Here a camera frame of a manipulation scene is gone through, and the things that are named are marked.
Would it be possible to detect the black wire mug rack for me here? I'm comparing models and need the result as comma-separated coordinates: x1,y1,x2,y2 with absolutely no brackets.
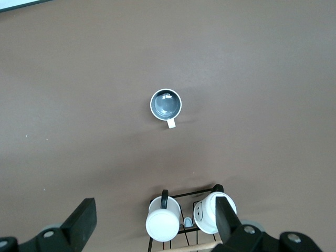
148,187,224,252

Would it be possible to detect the plain white mug black handle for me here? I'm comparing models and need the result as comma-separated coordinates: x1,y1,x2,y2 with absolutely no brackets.
145,189,182,243

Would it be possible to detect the white mug with dark interior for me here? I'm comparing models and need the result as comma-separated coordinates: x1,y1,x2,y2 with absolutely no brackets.
150,88,183,129

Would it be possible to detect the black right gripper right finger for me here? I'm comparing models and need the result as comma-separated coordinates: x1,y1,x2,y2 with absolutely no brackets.
212,195,323,252

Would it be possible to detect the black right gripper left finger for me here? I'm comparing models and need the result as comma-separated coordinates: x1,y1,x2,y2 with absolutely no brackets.
0,198,97,252

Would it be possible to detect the white mug with face print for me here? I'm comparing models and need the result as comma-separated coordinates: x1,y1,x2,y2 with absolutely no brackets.
193,183,237,235

